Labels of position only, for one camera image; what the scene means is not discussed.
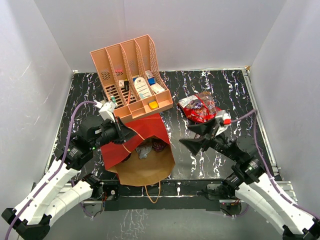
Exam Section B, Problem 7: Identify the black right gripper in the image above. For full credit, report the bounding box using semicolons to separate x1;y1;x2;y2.
178;117;240;161

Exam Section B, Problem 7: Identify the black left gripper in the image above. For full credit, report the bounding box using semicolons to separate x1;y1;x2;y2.
91;115;137;150

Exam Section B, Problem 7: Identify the silver grey snack packet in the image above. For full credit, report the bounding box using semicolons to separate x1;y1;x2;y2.
135;138;152;159

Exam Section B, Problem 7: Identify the red brown paper bag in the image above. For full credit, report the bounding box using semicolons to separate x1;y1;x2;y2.
100;112;176;204

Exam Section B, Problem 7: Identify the red snack packet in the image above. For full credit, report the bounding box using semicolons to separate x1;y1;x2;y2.
178;91;221;124

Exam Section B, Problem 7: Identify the dark chocolate snack packet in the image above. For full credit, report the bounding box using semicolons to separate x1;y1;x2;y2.
151;138;168;153

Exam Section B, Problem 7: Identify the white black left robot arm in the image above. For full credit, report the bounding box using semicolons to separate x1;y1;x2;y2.
1;116;136;240

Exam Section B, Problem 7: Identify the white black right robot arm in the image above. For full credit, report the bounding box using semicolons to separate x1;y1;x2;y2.
180;118;320;240

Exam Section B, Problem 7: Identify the yellow box in organizer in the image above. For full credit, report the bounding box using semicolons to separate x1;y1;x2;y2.
148;100;159;110

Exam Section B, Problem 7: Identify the black marker in organizer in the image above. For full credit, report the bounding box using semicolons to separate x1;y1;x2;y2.
124;79;130;92

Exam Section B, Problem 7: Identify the white label card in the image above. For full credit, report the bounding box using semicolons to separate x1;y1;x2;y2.
134;77;152;99

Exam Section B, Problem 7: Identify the white small box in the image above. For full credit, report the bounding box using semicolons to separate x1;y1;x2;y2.
150;83;165;94

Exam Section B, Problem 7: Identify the blue small box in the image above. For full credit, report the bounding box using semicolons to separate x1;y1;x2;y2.
148;77;157;86

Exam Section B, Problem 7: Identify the pink plastic desk organizer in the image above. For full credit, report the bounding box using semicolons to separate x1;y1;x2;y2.
90;34;173;123

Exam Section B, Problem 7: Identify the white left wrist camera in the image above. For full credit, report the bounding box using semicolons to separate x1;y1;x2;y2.
99;101;116;122

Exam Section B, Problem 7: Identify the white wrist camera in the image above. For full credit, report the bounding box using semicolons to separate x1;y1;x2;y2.
99;101;116;122
214;110;231;137

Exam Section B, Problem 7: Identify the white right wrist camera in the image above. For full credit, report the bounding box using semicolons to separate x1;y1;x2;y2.
214;110;231;137

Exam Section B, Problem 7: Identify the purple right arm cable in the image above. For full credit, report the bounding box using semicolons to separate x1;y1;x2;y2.
231;109;320;221

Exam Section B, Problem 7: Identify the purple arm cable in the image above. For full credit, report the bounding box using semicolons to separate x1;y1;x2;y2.
4;100;103;240
231;109;320;221

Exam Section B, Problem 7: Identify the black mounting base rail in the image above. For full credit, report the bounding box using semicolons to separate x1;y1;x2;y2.
103;179;249;217

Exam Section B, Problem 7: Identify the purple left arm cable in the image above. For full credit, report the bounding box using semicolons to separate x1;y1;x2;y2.
4;100;103;240

